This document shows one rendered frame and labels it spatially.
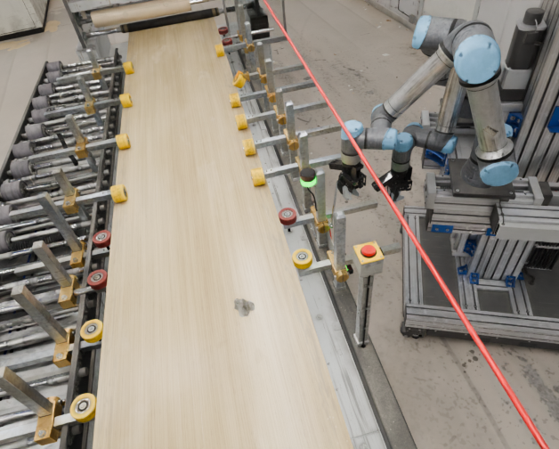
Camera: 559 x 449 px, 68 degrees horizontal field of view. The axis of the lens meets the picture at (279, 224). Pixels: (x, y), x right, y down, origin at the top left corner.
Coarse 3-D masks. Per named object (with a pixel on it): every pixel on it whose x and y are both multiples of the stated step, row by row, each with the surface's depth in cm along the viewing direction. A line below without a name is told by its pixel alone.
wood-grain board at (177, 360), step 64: (192, 64) 297; (128, 128) 244; (192, 128) 238; (128, 192) 203; (192, 192) 198; (256, 192) 193; (128, 256) 174; (192, 256) 170; (256, 256) 167; (128, 320) 151; (192, 320) 149; (256, 320) 146; (128, 384) 134; (192, 384) 132; (256, 384) 130; (320, 384) 128; (128, 448) 121; (192, 448) 119; (256, 448) 117; (320, 448) 116
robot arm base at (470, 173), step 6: (468, 162) 162; (474, 162) 158; (462, 168) 166; (468, 168) 162; (474, 168) 160; (462, 174) 165; (468, 174) 162; (474, 174) 160; (468, 180) 163; (474, 180) 161; (480, 180) 160; (474, 186) 162; (480, 186) 161; (486, 186) 160; (492, 186) 161
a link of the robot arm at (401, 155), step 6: (402, 138) 165; (408, 138) 165; (396, 144) 166; (402, 144) 164; (408, 144) 164; (414, 144) 170; (396, 150) 167; (402, 150) 166; (408, 150) 166; (396, 156) 169; (402, 156) 168; (408, 156) 169; (396, 162) 171; (402, 162) 170; (408, 162) 172
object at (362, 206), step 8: (368, 200) 188; (376, 200) 188; (336, 208) 187; (344, 208) 186; (352, 208) 186; (360, 208) 187; (368, 208) 188; (304, 216) 185; (312, 216) 185; (328, 216) 186; (296, 224) 185
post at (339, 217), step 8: (336, 216) 145; (344, 216) 145; (336, 224) 147; (344, 224) 148; (336, 232) 150; (344, 232) 151; (336, 240) 153; (344, 240) 154; (336, 248) 156; (344, 248) 157; (336, 256) 159; (344, 256) 160; (336, 264) 163; (344, 264) 164
